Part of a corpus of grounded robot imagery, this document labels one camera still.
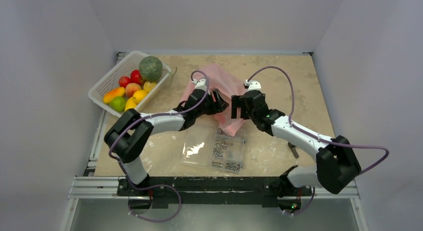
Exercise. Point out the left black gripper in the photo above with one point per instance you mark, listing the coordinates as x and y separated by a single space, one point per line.
217 107

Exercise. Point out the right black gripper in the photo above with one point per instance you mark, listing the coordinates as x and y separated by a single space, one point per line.
244 104

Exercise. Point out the pink plastic bag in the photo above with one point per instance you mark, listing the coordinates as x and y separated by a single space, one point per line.
227 85

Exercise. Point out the green netted melon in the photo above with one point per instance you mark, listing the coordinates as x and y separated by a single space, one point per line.
151 68

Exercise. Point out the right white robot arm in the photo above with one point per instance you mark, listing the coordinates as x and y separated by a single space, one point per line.
336 163

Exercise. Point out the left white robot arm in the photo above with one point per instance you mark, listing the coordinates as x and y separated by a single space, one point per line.
129 135

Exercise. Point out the clear plastic screw box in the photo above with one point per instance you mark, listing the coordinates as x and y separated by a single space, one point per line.
208 146

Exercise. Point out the pale yellow fruit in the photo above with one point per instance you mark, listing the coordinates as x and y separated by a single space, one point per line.
149 86

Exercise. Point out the yellow lemon fruit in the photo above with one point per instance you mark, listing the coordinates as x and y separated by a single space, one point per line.
139 95
130 104

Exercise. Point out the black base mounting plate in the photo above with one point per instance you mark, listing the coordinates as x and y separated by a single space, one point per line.
268 192

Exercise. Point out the large red apple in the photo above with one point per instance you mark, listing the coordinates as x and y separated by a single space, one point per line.
136 77

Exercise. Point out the peach fruit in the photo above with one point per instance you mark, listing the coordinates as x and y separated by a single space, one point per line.
131 88

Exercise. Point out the small red apple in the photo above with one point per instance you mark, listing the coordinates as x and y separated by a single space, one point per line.
124 81

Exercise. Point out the orange yellow mango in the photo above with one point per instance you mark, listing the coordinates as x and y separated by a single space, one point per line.
117 92

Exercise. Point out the green lime fruit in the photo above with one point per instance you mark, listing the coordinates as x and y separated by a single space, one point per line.
118 104

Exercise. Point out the white plastic basket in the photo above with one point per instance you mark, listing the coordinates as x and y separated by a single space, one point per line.
124 67

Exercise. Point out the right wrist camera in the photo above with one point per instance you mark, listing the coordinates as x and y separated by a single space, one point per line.
250 85

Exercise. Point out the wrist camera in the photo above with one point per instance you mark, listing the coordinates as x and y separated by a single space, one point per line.
250 85
201 84

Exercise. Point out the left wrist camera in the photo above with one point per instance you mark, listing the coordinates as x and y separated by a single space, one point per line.
201 84

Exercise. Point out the black T-handle tool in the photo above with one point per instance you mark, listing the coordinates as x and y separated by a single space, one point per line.
292 147

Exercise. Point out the aluminium frame rail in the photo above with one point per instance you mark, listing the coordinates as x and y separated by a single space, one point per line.
107 188

